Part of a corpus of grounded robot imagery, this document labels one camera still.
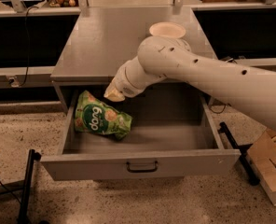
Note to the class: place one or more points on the grey cabinet counter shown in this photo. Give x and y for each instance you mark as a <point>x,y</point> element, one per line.
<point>104,38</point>

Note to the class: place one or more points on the cardboard box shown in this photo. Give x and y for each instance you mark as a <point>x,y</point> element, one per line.
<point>262,157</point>

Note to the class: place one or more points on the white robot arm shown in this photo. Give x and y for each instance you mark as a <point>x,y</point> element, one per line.
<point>250,90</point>

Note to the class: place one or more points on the black stand leg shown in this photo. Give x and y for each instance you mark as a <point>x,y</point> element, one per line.
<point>32,157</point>
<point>252,178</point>

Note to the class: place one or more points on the black right stand leg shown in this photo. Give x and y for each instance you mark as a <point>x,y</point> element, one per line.
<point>252,178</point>

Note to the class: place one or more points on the grey open top drawer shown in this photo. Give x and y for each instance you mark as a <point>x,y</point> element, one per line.
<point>172,125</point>

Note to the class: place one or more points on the green rice chip bag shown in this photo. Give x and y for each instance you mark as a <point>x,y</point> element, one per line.
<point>94,116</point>

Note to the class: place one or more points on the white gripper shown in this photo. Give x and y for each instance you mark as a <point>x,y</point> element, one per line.
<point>123,84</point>

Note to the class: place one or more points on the black drawer handle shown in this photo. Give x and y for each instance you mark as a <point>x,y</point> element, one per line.
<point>139,168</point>

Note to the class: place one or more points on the white paper bowl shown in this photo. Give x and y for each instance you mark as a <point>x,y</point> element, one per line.
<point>167,29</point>

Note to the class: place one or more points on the white wall outlet left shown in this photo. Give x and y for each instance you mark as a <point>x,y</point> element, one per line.
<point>13,81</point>

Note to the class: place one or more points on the black left stand leg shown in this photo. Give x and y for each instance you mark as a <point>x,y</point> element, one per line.
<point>32,157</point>

